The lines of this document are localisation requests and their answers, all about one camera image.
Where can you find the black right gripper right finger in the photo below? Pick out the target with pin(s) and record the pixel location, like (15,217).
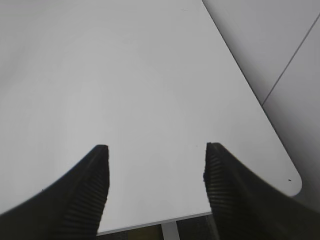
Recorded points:
(245,207)

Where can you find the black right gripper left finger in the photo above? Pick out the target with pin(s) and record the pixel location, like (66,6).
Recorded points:
(69,209)

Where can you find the white table leg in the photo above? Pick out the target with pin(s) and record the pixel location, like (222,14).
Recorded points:
(170,231)

